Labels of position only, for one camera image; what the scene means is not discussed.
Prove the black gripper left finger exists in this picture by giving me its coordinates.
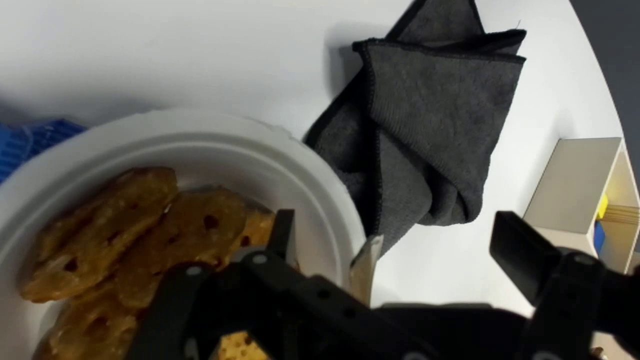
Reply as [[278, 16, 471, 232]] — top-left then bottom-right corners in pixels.
[[127, 207, 402, 360]]

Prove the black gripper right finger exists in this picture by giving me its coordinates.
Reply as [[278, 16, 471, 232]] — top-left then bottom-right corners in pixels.
[[488, 210, 640, 360]]

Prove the white bowl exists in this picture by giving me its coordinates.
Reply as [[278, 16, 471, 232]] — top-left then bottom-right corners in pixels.
[[0, 108, 368, 360]]

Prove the blue toy block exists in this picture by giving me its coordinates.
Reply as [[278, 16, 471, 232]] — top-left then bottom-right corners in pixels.
[[591, 217, 609, 255]]

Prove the yellow toy block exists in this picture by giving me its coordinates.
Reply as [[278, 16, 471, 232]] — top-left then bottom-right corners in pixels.
[[595, 192, 613, 222]]

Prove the brown pretzel heap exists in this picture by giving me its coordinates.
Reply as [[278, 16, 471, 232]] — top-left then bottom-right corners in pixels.
[[19, 165, 278, 360]]

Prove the open wooden tray box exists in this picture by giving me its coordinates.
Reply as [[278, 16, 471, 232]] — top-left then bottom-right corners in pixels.
[[522, 135, 640, 276]]

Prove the black folded cloth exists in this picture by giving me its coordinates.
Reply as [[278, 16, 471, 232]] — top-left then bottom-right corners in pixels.
[[303, 0, 528, 257]]

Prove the blue snack bag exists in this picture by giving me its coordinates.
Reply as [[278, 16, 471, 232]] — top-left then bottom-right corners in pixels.
[[0, 118, 88, 185]]

